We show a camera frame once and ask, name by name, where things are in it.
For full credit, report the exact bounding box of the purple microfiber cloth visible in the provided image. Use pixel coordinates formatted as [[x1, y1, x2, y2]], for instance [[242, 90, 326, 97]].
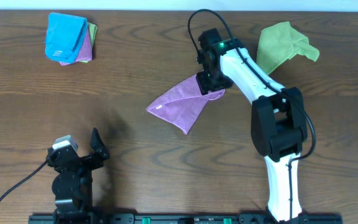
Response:
[[146, 75, 225, 134]]

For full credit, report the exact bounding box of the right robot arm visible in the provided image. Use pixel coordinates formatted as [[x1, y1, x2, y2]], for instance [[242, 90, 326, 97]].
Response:
[[196, 29, 307, 222]]

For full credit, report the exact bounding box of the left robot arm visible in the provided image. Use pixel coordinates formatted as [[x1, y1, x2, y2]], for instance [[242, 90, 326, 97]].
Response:
[[46, 128, 110, 223]]

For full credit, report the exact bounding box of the crumpled green cloth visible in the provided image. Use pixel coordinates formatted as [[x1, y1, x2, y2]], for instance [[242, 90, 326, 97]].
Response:
[[256, 21, 319, 75]]

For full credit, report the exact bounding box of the folded pink cloth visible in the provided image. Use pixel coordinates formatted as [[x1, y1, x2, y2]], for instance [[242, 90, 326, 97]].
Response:
[[74, 30, 93, 63]]

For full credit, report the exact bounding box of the folded blue cloth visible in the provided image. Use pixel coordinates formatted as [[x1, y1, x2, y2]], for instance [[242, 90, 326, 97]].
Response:
[[45, 12, 88, 63]]

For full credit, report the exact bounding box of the folded green cloth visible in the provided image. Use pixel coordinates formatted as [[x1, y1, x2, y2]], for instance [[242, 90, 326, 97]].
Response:
[[79, 22, 99, 63]]

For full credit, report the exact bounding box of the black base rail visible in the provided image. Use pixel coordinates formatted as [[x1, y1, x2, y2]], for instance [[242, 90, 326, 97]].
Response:
[[28, 212, 344, 224]]

